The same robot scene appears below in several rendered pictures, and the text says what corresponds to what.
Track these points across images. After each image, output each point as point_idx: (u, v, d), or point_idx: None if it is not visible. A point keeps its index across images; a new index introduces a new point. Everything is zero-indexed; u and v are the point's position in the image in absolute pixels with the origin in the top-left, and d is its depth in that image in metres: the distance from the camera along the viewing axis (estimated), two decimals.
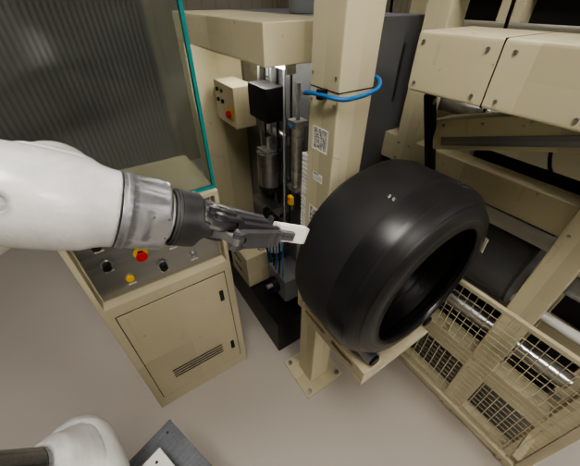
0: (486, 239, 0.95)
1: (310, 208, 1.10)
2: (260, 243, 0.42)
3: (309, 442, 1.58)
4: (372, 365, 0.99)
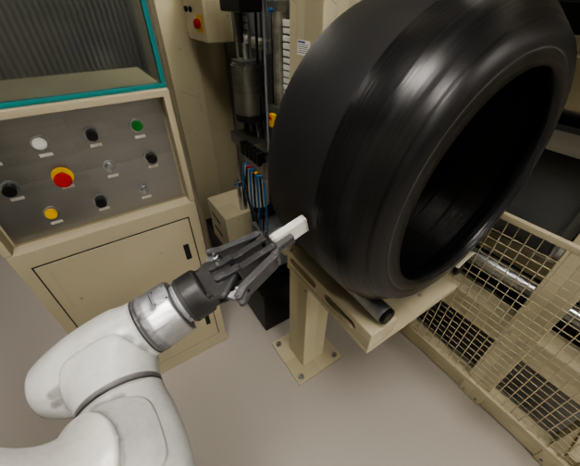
0: (471, 252, 0.76)
1: None
2: (236, 242, 0.51)
3: (300, 438, 1.26)
4: (393, 312, 0.68)
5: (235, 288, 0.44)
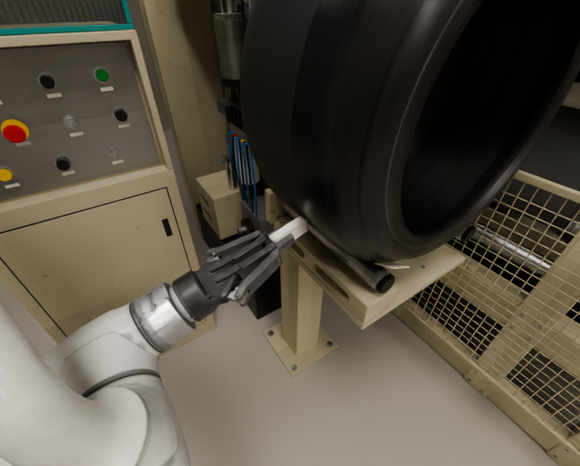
0: (405, 265, 0.56)
1: None
2: (236, 242, 0.51)
3: (291, 434, 1.16)
4: (389, 288, 0.58)
5: (235, 288, 0.44)
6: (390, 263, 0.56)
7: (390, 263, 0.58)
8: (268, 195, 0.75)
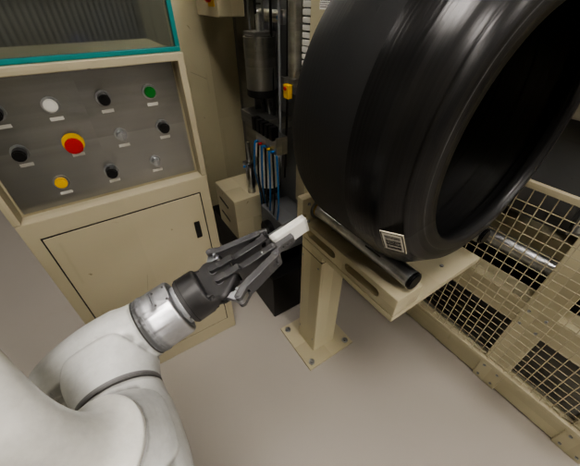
0: (403, 251, 0.52)
1: None
2: (236, 242, 0.51)
3: (312, 423, 1.23)
4: (413, 287, 0.66)
5: (235, 288, 0.44)
6: (391, 241, 0.51)
7: (388, 244, 0.53)
8: (302, 201, 0.82)
